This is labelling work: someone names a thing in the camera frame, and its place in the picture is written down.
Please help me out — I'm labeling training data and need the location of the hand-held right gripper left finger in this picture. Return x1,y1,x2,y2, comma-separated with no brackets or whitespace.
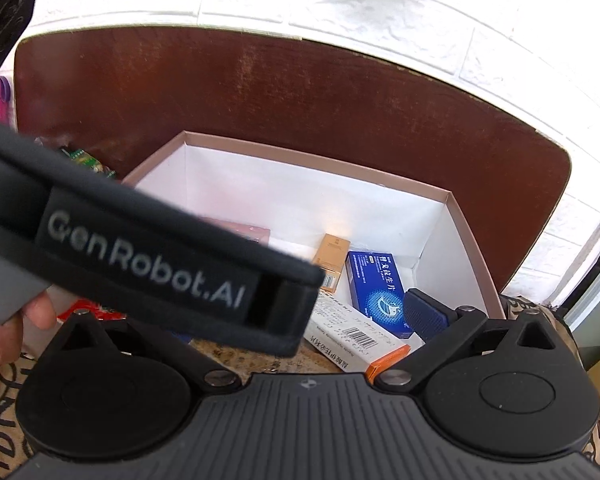
50,310,242,395

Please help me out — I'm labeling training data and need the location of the blue medicine box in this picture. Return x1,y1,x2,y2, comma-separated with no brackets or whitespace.
346,251,416,340

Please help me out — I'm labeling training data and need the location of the brown cardboard box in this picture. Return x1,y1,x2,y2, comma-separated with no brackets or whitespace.
122,130,509,378

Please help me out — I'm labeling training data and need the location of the beige speckled packet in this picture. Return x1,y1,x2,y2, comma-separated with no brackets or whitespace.
189,339,372,377

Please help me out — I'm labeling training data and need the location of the small tan box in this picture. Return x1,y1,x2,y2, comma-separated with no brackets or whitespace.
312,233,351,295

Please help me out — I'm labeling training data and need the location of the pink flat box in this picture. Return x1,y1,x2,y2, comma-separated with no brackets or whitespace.
199,215,272,247

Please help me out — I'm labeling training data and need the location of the person's left hand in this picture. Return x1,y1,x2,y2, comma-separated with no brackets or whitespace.
0,290,59,402

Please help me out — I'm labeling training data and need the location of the patterned desktop cloth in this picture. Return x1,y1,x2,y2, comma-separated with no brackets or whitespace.
0,295,600,480

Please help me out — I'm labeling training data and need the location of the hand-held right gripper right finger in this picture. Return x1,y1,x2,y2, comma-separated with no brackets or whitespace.
374,287,561,395

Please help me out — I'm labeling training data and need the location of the brown wooden headboard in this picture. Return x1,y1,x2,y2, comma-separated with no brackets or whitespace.
12,27,574,307

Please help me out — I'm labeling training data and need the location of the white medicine box orange side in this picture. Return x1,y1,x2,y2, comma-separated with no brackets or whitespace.
302,289,427,379

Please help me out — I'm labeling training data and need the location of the red snack packet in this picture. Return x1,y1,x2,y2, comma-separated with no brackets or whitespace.
55,299,127,322

